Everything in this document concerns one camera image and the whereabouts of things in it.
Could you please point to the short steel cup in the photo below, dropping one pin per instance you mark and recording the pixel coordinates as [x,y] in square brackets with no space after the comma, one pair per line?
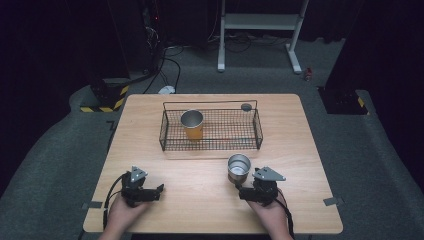
[239,168]

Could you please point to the grey tape piece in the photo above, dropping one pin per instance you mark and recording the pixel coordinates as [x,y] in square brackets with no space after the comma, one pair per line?
[333,201]
[92,205]

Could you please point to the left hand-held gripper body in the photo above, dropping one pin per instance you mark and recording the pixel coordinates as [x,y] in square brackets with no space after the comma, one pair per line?
[133,190]

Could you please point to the small red object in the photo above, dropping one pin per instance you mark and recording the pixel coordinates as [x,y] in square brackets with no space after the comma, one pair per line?
[308,74]

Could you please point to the person's left hand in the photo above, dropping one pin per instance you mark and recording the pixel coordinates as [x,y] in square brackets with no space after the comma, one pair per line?
[120,215]

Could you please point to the white power adapter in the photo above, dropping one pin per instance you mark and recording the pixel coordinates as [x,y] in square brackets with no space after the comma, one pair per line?
[167,89]

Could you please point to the tall steel cup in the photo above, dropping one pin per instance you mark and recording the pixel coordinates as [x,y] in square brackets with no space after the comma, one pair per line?
[193,130]

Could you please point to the dark equipment rack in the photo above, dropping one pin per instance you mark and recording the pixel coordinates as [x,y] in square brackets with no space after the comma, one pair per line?
[151,36]

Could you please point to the grey round disc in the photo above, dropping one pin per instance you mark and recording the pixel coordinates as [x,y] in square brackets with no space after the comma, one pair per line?
[246,107]

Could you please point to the white metal stand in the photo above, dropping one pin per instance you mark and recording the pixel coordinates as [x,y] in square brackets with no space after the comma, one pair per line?
[260,21]

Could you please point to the person's right hand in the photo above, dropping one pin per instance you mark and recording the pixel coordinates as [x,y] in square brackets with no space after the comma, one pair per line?
[273,216]

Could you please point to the black stand base yellow mark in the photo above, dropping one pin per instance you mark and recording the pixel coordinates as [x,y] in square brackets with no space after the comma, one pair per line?
[343,101]

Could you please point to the black yellow striped stand base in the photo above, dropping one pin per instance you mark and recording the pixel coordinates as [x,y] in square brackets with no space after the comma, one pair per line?
[106,100]

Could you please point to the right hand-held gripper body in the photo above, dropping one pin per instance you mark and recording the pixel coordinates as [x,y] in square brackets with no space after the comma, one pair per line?
[265,190]

